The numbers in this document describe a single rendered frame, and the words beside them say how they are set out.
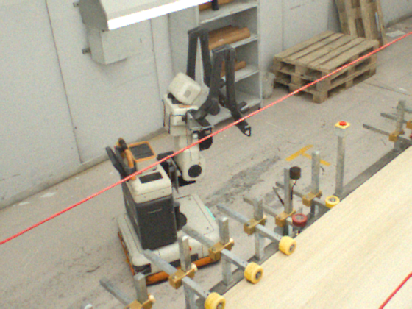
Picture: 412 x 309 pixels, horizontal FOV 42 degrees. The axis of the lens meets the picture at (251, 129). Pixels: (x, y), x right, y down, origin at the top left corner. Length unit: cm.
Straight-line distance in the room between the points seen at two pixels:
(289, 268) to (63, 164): 305
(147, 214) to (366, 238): 147
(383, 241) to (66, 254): 251
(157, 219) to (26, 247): 133
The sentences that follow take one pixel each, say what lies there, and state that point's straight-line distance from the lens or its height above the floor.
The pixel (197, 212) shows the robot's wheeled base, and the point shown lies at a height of 28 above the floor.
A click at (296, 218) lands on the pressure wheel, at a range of 292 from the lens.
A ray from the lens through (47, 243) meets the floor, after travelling 453.
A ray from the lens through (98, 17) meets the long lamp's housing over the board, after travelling 140.
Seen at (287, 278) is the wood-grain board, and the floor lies 90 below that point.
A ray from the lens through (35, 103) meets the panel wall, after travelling 487.
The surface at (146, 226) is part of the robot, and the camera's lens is 361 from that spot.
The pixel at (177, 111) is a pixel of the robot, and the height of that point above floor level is 122.
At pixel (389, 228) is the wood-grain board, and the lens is 292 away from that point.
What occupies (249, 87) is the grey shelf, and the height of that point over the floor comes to 22.
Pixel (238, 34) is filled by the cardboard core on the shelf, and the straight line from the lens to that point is 561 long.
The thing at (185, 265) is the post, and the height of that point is 101.
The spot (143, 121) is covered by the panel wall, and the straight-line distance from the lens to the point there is 555.
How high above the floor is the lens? 270
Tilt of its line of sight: 28 degrees down
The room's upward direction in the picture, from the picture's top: 2 degrees counter-clockwise
